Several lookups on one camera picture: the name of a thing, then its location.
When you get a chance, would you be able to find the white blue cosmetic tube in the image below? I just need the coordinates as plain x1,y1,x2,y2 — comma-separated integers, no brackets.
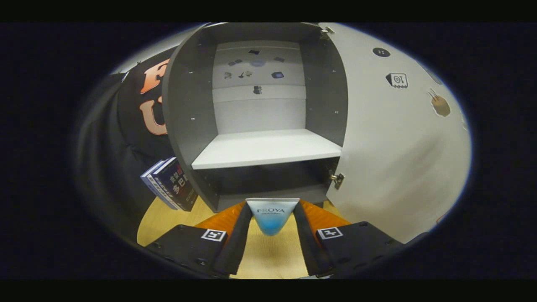
245,198,300,236

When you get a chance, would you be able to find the dark blue book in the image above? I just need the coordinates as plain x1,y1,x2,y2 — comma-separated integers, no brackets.
152,157,198,212

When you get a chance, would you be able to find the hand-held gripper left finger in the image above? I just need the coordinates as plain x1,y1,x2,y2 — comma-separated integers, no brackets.
146,201,255,277

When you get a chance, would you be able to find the blue white book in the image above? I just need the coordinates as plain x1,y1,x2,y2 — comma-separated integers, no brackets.
141,159,181,210

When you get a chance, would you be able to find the black backdrop cloth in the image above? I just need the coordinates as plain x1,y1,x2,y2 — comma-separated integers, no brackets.
76,46,177,240

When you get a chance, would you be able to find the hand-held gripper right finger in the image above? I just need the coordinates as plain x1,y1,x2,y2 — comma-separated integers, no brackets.
292,200,407,278

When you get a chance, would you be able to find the white cabinet shelf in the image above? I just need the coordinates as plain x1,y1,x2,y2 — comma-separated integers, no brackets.
191,128,342,170

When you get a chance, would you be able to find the white cabinet door black handle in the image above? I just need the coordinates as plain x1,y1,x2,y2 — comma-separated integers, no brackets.
319,23,472,244

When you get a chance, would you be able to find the grey cabinet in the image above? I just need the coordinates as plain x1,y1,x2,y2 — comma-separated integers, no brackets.
162,23,349,213

